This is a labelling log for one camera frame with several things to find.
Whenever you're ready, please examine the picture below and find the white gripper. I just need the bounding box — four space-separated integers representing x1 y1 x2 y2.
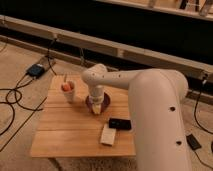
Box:
89 85 104 115

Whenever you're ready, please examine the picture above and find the dark red ceramic bowl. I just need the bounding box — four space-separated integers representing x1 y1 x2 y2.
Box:
85 93 111 114

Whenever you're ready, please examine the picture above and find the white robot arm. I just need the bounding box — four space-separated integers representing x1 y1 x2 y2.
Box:
82 64 192 171

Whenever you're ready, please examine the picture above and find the black rectangular phone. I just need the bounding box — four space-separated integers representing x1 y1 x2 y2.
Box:
108 118 131 130

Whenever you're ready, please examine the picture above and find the white paper cup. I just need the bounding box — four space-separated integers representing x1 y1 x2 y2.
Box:
61 81 75 103

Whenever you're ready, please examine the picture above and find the white rectangular box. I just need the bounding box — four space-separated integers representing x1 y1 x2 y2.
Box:
100 124 116 146

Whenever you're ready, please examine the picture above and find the wooden table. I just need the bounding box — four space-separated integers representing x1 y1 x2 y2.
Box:
30 75 135 158

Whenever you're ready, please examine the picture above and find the black power brick right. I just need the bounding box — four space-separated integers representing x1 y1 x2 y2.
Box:
186 134 201 150

